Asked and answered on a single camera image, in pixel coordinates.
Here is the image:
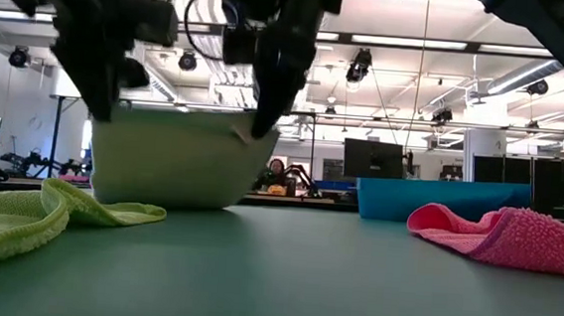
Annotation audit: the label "black overhead frame bar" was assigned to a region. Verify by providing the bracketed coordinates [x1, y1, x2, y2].
[0, 7, 555, 62]

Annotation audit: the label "blue plastic bin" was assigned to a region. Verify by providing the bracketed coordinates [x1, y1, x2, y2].
[354, 172, 534, 233]

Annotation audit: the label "pink microfiber towel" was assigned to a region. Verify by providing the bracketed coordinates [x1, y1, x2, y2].
[403, 199, 564, 278]

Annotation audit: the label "black ceiling spotlight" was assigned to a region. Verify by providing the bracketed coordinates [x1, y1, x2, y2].
[525, 78, 550, 98]
[8, 45, 32, 70]
[177, 49, 200, 74]
[344, 46, 374, 85]
[431, 106, 455, 125]

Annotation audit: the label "person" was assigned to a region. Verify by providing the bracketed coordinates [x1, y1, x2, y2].
[252, 156, 299, 197]

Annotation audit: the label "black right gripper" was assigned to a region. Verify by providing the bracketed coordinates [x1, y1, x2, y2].
[248, 0, 324, 142]

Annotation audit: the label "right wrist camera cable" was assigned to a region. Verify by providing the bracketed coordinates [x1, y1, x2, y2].
[181, 0, 237, 64]

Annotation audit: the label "green table mat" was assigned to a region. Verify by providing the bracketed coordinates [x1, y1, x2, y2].
[0, 185, 564, 316]

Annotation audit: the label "pale green microfiber towel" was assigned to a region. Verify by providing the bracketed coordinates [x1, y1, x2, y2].
[85, 101, 283, 218]

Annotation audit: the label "lime green microfiber towel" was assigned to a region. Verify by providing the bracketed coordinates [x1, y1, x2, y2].
[0, 173, 171, 285]

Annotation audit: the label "wooden distant table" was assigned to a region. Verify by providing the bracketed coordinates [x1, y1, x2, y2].
[243, 191, 336, 207]

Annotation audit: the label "large black monitor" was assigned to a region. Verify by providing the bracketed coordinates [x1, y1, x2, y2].
[342, 137, 406, 183]

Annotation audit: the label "silver ventilation duct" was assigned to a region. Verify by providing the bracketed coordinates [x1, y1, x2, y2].
[485, 55, 564, 102]

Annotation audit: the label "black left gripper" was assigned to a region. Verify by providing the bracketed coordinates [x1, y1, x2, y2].
[0, 0, 181, 125]

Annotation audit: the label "black partition panels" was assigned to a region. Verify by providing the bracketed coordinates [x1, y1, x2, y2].
[471, 144, 564, 205]

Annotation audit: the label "small black monitor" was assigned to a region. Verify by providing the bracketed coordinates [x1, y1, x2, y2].
[440, 163, 465, 184]

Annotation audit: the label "black gantry frame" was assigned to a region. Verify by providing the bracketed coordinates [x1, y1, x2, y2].
[280, 109, 318, 181]
[47, 92, 98, 182]

